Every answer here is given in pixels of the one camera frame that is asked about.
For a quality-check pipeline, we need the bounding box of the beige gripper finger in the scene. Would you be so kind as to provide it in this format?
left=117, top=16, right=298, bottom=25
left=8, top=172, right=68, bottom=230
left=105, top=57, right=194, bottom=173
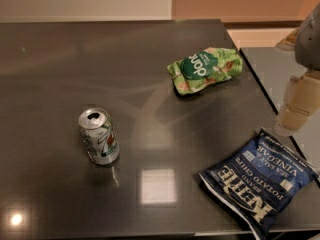
left=274, top=70, right=320, bottom=136

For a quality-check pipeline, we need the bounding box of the grey side table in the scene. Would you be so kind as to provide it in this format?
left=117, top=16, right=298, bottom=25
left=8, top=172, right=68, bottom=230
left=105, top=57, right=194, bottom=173
left=240, top=47, right=320, bottom=171

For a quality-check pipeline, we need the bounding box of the silver 7up can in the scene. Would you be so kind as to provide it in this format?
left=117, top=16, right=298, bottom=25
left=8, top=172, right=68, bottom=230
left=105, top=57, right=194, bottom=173
left=78, top=108, right=120, bottom=166

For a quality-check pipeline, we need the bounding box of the blue Kettle chips bag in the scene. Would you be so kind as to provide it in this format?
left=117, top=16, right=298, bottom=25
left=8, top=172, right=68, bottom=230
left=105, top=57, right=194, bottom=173
left=199, top=128, right=318, bottom=240

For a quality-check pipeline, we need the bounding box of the green rice chip bag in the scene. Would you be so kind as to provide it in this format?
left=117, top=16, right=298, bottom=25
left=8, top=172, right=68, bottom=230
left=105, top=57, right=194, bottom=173
left=167, top=47, right=243, bottom=96

